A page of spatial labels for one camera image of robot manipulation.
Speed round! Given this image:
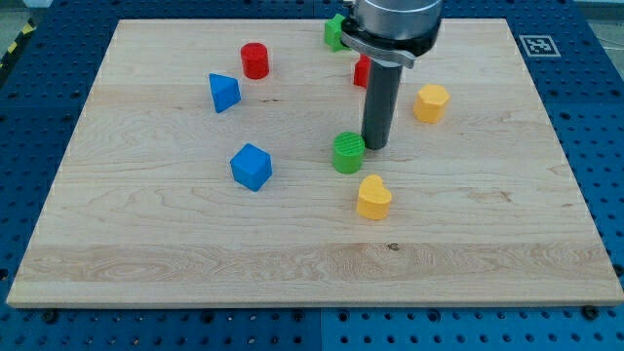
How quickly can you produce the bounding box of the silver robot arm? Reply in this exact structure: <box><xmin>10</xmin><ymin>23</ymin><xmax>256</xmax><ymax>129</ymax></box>
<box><xmin>340</xmin><ymin>0</ymin><xmax>443</xmax><ymax>68</ymax></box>

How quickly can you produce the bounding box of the green cylinder block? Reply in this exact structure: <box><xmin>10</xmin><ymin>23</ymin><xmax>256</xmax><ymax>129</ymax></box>
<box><xmin>332</xmin><ymin>132</ymin><xmax>365</xmax><ymax>175</ymax></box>

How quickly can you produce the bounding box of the blue cube block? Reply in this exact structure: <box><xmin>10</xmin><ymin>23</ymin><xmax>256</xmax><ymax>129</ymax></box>
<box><xmin>230</xmin><ymin>143</ymin><xmax>272</xmax><ymax>192</ymax></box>

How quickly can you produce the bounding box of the yellow heart block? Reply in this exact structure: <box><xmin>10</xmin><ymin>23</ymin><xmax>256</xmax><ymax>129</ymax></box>
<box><xmin>356</xmin><ymin>175</ymin><xmax>392</xmax><ymax>220</ymax></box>

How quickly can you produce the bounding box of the wooden board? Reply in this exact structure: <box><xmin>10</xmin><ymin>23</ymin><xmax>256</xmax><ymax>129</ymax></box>
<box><xmin>7</xmin><ymin>19</ymin><xmax>623</xmax><ymax>308</ymax></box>

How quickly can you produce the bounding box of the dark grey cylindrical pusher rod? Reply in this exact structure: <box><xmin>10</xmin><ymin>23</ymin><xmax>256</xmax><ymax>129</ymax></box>
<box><xmin>361</xmin><ymin>59</ymin><xmax>403</xmax><ymax>150</ymax></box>

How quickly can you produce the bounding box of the red block behind rod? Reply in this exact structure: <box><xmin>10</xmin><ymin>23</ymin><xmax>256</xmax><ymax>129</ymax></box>
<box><xmin>353</xmin><ymin>54</ymin><xmax>371</xmax><ymax>88</ymax></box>

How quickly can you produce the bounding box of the blue triangular prism block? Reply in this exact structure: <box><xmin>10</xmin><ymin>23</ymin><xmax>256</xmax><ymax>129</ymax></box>
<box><xmin>209</xmin><ymin>73</ymin><xmax>241</xmax><ymax>113</ymax></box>

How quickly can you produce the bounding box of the red cylinder block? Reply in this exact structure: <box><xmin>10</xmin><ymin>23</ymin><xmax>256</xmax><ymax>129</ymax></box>
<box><xmin>240</xmin><ymin>42</ymin><xmax>270</xmax><ymax>80</ymax></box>

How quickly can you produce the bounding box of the yellow hexagon block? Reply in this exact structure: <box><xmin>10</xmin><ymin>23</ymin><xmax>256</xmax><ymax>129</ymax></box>
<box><xmin>413</xmin><ymin>84</ymin><xmax>450</xmax><ymax>124</ymax></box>

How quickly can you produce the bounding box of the green star block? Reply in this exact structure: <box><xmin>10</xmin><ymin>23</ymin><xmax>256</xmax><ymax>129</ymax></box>
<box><xmin>324</xmin><ymin>14</ymin><xmax>349</xmax><ymax>52</ymax></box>

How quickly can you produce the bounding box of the white fiducial marker tag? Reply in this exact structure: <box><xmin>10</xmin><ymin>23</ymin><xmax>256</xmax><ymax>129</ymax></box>
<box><xmin>519</xmin><ymin>34</ymin><xmax>561</xmax><ymax>59</ymax></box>

